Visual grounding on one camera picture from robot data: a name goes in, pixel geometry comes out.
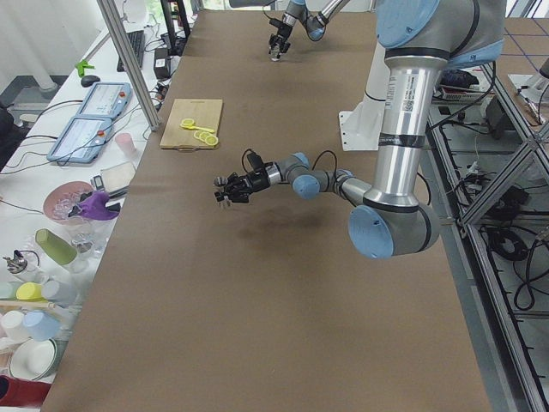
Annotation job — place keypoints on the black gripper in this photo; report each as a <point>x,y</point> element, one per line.
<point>283,30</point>
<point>255,181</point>

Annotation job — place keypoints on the clear glass cup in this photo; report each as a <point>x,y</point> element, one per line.
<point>275,54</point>

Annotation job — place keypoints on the steel measuring jigger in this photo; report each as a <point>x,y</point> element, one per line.
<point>220,192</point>

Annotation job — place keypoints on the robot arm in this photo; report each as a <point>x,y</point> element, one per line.
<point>296,11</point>
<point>421,39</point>

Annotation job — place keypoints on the pink plastic cup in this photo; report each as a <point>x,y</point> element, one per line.
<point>126,144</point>

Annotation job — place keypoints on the green tall cup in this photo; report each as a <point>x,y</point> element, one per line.
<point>55,247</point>

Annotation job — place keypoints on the grey cup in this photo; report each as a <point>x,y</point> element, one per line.
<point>58,292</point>

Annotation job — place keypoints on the yellow cup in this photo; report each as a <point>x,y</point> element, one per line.
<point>30,291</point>

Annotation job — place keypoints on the light blue cup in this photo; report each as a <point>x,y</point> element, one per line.
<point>40,325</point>

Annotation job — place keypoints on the yellow lemon slice toy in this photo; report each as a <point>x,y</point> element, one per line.
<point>203,134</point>

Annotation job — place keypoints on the wooden cutting board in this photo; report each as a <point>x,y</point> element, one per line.
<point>205,112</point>

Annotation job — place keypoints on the black small box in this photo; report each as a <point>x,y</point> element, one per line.
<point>165,64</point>

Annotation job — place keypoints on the purple cloth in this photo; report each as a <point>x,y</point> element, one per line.
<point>93,206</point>

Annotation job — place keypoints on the upper blue teach pendant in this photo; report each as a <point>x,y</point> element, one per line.
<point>106,99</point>

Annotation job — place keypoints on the blue teach pendant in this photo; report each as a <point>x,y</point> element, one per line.
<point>81,140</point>
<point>106,99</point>

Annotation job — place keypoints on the clear wine glass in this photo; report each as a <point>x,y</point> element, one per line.
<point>87,240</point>

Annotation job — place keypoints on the lower blue teach pendant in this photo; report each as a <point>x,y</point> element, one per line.
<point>81,140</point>

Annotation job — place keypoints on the pink bowl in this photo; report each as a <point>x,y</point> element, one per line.
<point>59,203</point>

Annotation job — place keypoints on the black computer mouse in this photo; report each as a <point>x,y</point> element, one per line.
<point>89,80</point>

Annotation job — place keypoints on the white bowl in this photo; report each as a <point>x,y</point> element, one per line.
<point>34,360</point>

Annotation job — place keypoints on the red thermos bottle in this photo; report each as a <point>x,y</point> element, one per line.
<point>23,393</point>

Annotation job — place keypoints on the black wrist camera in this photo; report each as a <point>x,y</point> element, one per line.
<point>255,161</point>

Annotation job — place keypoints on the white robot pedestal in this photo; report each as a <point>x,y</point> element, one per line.
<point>361,127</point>

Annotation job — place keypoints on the aluminium frame post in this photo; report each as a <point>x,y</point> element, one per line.
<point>121,42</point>

